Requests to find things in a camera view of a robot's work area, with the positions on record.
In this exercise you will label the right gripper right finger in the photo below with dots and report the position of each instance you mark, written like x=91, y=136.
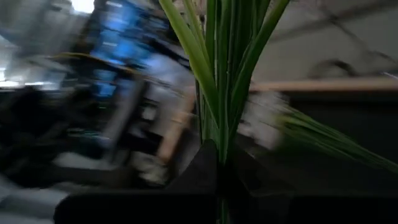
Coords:
x=255, y=199

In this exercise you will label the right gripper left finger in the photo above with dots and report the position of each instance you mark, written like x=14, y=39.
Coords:
x=199, y=193

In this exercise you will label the white artificial flower bunch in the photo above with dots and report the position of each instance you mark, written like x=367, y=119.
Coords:
x=264, y=118

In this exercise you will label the blue artificial flower bunch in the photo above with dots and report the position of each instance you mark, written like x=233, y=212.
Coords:
x=224, y=77

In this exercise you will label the light wooden table edge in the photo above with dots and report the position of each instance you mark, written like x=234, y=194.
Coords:
x=326, y=84

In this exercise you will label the blue storage bin rack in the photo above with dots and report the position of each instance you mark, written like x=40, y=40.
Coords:
x=124, y=46

